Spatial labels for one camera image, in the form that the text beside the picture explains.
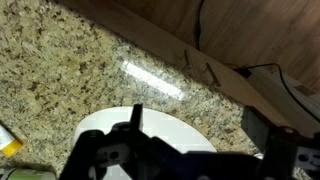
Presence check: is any white tube yellow cap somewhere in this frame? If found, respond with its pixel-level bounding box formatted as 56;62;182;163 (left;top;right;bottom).
0;125;22;157

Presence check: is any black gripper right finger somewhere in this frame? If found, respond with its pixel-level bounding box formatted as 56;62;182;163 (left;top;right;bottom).
241;106;278;152

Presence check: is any green soap pump bottle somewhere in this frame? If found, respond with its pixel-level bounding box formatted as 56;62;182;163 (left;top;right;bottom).
0;168;57;180

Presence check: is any black power cable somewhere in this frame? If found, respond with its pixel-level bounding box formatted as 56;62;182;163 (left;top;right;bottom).
233;62;320;123

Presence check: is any white oval sink basin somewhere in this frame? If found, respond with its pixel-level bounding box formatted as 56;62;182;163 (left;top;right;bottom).
73;107;216;153

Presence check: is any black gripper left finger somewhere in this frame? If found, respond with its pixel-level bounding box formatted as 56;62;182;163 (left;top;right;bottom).
130;104;143;130

